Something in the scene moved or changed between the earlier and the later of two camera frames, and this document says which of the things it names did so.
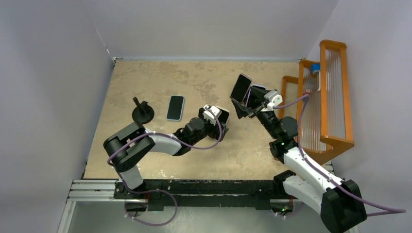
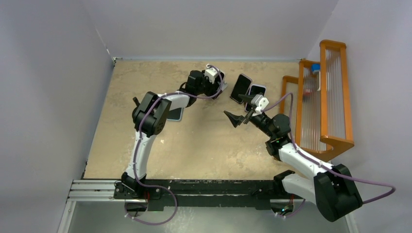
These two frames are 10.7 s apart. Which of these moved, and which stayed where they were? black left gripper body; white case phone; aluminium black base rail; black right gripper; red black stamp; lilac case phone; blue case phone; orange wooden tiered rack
Moved: black left gripper body; white case phone; black right gripper
Stayed: orange wooden tiered rack; red black stamp; blue case phone; lilac case phone; aluminium black base rail
